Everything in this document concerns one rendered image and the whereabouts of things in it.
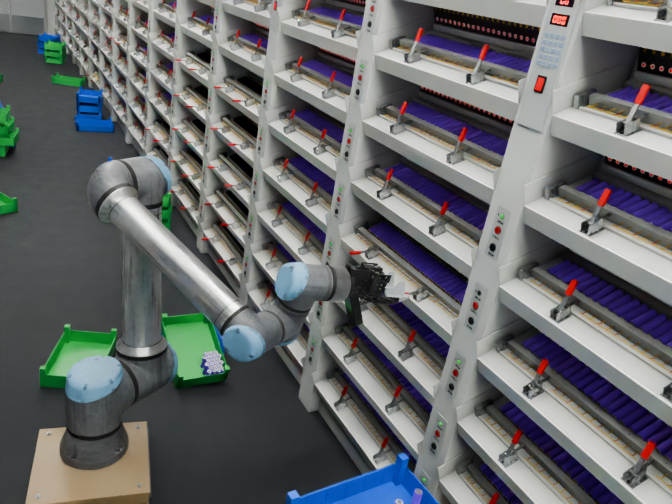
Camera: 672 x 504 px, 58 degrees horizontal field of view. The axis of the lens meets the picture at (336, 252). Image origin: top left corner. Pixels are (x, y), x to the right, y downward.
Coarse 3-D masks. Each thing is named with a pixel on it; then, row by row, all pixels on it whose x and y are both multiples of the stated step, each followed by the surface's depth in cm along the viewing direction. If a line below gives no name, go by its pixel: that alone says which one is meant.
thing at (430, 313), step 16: (352, 224) 200; (368, 224) 201; (352, 240) 198; (352, 256) 197; (432, 256) 183; (384, 272) 180; (400, 272) 179; (416, 288) 172; (416, 304) 166; (432, 304) 165; (432, 320) 161; (448, 320) 159; (448, 336) 156
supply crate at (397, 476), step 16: (400, 464) 135; (352, 480) 130; (368, 480) 133; (384, 480) 136; (400, 480) 137; (416, 480) 133; (288, 496) 120; (304, 496) 123; (320, 496) 126; (336, 496) 129; (352, 496) 132; (368, 496) 133; (384, 496) 134; (400, 496) 134; (432, 496) 129
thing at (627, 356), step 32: (544, 256) 141; (576, 256) 139; (512, 288) 137; (544, 288) 135; (576, 288) 130; (608, 288) 128; (640, 288) 126; (544, 320) 127; (576, 320) 125; (608, 320) 121; (640, 320) 119; (576, 352) 122; (608, 352) 116; (640, 352) 114; (640, 384) 109
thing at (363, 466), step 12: (276, 348) 263; (288, 360) 253; (300, 372) 244; (300, 384) 244; (324, 408) 227; (336, 420) 220; (336, 432) 219; (348, 444) 212; (360, 456) 206; (360, 468) 206
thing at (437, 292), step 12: (360, 228) 199; (372, 240) 192; (384, 252) 186; (396, 264) 182; (408, 264) 178; (420, 276) 172; (432, 288) 167; (432, 300) 165; (444, 300) 162; (456, 312) 159
